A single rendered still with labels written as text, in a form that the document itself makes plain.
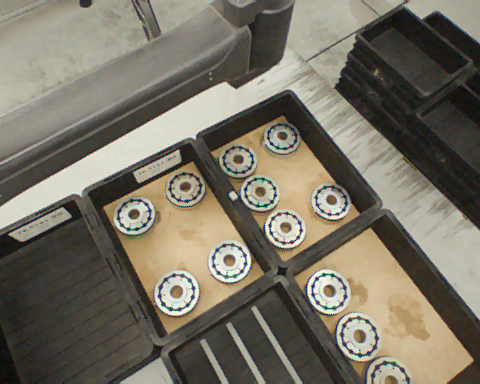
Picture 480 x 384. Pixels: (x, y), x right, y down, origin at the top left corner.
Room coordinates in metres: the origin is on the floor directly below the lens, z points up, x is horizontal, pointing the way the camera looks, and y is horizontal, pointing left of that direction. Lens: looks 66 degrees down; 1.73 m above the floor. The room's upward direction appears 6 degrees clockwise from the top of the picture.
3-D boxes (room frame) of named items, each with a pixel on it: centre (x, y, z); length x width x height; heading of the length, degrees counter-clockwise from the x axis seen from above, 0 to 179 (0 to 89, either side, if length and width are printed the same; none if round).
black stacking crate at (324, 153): (0.43, -0.11, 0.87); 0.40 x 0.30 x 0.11; 37
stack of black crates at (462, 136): (0.93, -0.93, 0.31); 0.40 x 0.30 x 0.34; 42
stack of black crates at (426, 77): (1.22, -0.65, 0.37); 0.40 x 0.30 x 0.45; 42
